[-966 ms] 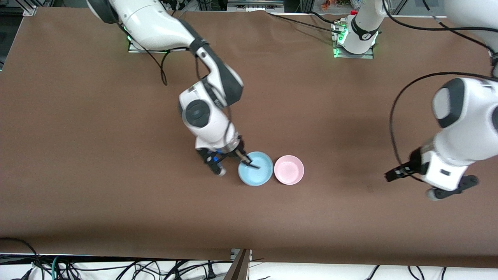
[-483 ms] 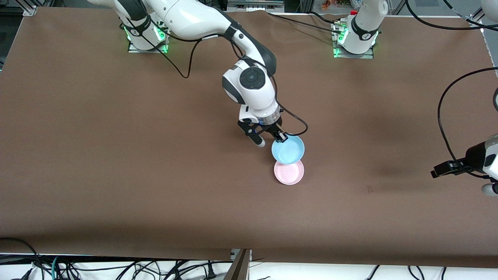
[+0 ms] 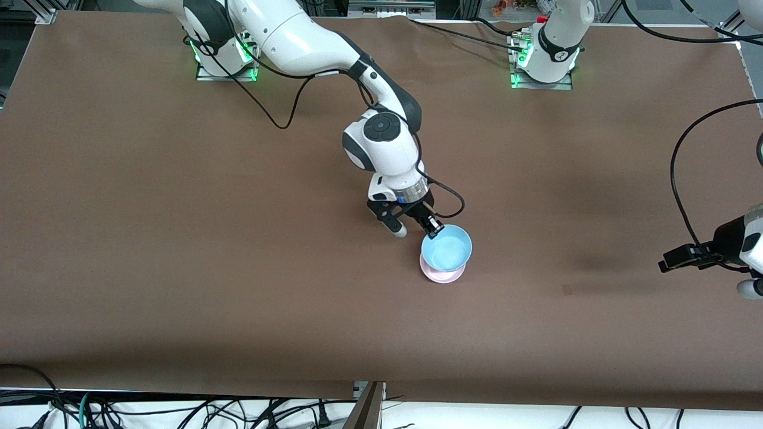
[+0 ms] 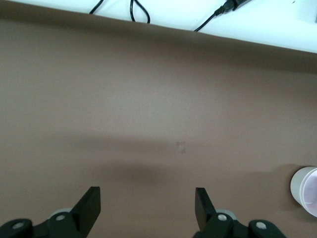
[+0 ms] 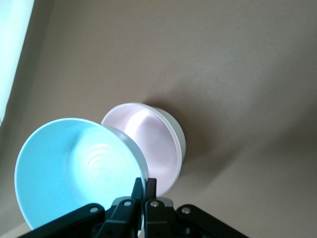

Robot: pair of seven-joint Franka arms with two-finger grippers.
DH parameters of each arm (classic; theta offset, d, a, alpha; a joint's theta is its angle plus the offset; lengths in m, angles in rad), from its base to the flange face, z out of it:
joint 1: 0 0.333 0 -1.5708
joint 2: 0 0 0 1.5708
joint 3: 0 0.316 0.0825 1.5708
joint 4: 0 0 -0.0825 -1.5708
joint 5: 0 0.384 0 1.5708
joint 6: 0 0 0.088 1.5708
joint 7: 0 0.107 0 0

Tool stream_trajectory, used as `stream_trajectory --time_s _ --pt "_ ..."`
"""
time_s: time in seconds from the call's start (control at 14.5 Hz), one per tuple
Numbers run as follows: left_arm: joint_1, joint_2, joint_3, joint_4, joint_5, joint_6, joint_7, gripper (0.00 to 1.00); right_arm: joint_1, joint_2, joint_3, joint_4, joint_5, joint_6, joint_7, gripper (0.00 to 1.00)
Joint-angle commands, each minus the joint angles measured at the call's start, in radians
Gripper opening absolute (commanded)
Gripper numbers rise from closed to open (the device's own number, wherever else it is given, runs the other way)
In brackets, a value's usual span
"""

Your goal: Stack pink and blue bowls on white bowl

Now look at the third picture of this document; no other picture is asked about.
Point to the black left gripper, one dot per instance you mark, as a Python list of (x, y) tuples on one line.
[(726, 237)]

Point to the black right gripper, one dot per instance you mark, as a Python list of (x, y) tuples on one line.
[(421, 213)]

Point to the light blue bowl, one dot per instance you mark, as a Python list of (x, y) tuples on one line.
[(447, 250)]

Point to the pink bowl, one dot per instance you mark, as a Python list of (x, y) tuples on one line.
[(441, 277)]

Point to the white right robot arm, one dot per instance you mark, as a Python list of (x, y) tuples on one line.
[(298, 36)]

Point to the black power plug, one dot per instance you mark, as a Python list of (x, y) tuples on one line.
[(323, 417)]

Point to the brown table cover sheet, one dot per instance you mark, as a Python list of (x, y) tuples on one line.
[(179, 238)]

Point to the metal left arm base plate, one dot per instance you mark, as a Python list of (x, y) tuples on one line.
[(539, 86)]

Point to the aluminium profile post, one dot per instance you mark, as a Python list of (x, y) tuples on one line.
[(366, 411)]

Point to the aluminium frame bar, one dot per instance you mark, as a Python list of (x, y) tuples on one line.
[(390, 7)]

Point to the metal corner bracket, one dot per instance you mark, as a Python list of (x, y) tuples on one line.
[(46, 16), (730, 33)]

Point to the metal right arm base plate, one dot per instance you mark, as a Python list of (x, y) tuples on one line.
[(205, 76)]

